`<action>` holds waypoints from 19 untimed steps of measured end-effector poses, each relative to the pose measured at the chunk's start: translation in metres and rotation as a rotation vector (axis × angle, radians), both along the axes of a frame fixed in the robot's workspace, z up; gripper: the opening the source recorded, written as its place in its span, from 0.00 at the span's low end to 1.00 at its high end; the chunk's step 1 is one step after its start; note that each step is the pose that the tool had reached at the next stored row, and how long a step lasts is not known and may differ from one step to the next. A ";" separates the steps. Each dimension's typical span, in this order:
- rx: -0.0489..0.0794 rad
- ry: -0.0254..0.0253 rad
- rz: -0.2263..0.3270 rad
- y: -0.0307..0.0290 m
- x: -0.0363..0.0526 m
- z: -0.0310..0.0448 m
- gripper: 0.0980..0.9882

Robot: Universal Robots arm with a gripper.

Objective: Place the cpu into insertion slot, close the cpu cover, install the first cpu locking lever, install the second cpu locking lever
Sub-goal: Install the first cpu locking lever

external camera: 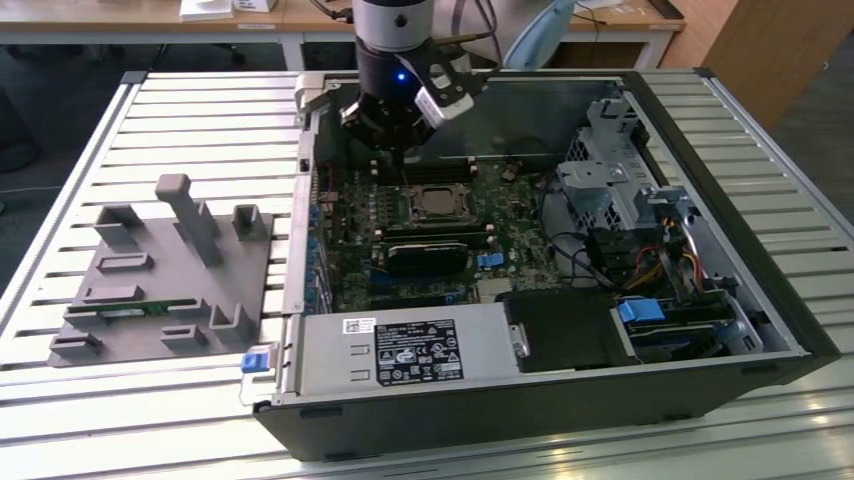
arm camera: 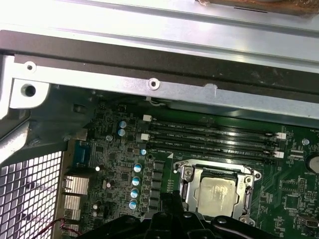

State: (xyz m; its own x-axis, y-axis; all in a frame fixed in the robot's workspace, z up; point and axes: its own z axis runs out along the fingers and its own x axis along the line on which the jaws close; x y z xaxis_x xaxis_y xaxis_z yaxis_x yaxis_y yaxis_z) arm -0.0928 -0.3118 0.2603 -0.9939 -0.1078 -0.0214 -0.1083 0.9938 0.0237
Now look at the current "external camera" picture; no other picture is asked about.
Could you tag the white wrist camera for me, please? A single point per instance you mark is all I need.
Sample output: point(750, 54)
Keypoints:
point(443, 102)

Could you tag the wooden desk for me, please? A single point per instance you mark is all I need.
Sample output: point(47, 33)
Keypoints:
point(134, 22)

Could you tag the grey metal drive cage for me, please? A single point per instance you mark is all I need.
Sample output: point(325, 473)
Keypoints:
point(594, 185)

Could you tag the silver power supply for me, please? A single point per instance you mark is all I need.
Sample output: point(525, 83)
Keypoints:
point(334, 350)

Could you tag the green RAM stick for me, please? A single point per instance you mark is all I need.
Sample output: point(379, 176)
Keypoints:
point(156, 306)

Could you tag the blue board connector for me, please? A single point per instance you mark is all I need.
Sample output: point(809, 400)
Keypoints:
point(489, 260)

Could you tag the black PC case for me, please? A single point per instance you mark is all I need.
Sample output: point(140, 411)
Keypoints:
point(467, 430)

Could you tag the wooden cabinet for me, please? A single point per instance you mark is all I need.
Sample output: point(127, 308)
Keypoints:
point(768, 50)

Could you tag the black RAM slot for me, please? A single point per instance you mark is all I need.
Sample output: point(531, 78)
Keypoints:
point(434, 239)
point(441, 173)
point(434, 234)
point(441, 162)
point(441, 168)
point(434, 226)
point(441, 179)
point(434, 230)

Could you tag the black plastic bay cover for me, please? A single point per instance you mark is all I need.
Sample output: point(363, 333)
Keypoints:
point(567, 330)

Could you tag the round coin battery holder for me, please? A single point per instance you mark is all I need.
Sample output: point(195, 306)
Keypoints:
point(509, 170)

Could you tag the blue case latch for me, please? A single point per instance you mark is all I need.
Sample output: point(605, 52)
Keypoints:
point(257, 362)

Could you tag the grey parts rack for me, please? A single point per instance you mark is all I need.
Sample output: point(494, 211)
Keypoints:
point(167, 280)

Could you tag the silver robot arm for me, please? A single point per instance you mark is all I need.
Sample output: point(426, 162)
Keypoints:
point(394, 25)

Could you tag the black graphics card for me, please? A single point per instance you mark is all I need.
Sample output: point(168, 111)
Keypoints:
point(427, 260)

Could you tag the green motherboard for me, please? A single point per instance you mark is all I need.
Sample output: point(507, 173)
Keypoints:
point(521, 235)

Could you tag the silver finned heat sink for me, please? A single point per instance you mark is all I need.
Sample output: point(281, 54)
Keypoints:
point(494, 290)

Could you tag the hard disk in blue carrier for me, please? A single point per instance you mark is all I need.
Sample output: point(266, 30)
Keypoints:
point(641, 311)

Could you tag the CPU socket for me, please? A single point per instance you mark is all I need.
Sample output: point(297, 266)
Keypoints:
point(411, 219)

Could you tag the small labelled white box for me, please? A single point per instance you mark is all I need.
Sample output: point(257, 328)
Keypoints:
point(257, 5)

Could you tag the silver CPU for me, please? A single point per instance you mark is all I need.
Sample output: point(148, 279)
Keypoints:
point(442, 200)

